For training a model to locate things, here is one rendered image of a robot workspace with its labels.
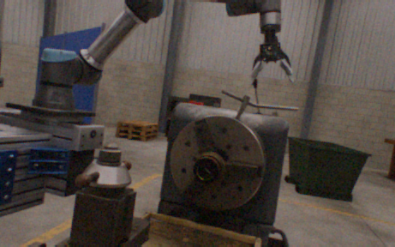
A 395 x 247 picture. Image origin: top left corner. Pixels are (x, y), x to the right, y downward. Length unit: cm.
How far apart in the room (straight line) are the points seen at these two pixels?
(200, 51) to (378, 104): 589
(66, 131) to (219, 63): 1013
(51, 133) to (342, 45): 1056
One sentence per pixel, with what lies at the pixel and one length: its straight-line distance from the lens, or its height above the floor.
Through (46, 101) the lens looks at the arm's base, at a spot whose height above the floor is 119.
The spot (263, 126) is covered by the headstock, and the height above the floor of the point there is 122.
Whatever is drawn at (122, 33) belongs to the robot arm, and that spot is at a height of 150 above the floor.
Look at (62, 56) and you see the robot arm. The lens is 136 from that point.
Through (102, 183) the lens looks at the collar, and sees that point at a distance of 51.
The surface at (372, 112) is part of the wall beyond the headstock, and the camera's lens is 1136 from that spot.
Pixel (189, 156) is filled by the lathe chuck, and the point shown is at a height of 109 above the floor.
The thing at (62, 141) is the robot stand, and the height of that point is 105.
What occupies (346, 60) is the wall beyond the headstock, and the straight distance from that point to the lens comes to 1136.
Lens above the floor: 127
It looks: 4 degrees down
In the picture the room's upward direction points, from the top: 8 degrees clockwise
